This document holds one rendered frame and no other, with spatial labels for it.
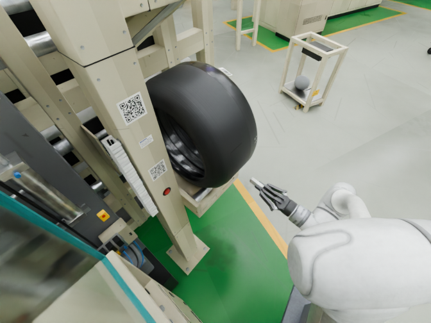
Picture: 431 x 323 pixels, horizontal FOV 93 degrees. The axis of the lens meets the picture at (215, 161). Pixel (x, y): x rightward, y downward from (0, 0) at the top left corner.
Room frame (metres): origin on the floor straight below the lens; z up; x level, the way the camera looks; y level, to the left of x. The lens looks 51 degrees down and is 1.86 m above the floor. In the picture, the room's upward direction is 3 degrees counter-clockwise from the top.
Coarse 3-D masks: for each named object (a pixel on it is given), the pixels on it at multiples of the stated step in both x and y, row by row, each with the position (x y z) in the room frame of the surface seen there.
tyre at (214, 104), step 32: (192, 64) 0.83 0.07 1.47; (160, 96) 0.66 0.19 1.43; (192, 96) 0.63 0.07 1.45; (224, 96) 0.67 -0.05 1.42; (160, 128) 0.90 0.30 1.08; (192, 128) 0.55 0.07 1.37; (224, 128) 0.56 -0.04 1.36; (256, 128) 0.65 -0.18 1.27; (192, 160) 0.79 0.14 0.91; (224, 160) 0.50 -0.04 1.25
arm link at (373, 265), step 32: (320, 224) 0.14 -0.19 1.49; (352, 224) 0.13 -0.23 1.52; (384, 224) 0.12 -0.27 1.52; (288, 256) 0.10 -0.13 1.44; (320, 256) 0.08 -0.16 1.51; (352, 256) 0.08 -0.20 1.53; (384, 256) 0.07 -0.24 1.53; (416, 256) 0.07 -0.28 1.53; (320, 288) 0.04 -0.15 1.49; (352, 288) 0.04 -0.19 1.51; (384, 288) 0.04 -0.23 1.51; (416, 288) 0.03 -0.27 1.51; (320, 320) 0.01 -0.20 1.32; (352, 320) 0.00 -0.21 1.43; (384, 320) 0.00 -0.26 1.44
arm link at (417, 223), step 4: (404, 220) 0.13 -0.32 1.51; (408, 220) 0.13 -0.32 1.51; (412, 220) 0.13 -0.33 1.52; (416, 220) 0.13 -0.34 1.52; (420, 220) 0.13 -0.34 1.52; (424, 220) 0.13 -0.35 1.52; (428, 220) 0.13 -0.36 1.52; (412, 224) 0.12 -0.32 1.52; (416, 224) 0.12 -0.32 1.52; (420, 224) 0.12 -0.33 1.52; (424, 224) 0.12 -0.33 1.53; (428, 224) 0.12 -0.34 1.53; (420, 228) 0.11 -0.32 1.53; (424, 228) 0.11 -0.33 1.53; (428, 228) 0.11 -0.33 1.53; (424, 232) 0.11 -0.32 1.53; (428, 232) 0.10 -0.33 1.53; (428, 236) 0.10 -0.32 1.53; (428, 240) 0.09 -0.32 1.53
